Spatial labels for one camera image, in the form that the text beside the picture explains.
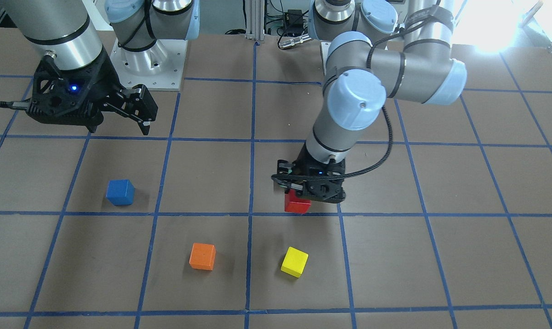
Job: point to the orange wooden block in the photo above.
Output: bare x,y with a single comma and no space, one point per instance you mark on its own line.
202,256

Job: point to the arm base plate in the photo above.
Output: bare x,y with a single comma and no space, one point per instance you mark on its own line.
160,68
326,51

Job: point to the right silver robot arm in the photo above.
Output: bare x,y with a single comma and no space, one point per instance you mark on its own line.
63,29

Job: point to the blue wooden block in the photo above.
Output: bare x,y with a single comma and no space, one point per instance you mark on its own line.
120,192

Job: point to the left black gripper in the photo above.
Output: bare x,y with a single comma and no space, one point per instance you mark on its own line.
302,170

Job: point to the black power adapter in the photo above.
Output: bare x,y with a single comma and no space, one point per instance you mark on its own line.
293,22

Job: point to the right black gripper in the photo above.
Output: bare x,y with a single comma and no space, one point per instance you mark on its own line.
103,82

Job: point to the red wooden block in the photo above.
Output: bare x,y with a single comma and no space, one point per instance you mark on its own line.
294,204

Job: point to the yellow wooden block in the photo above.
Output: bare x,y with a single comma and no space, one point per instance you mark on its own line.
294,262

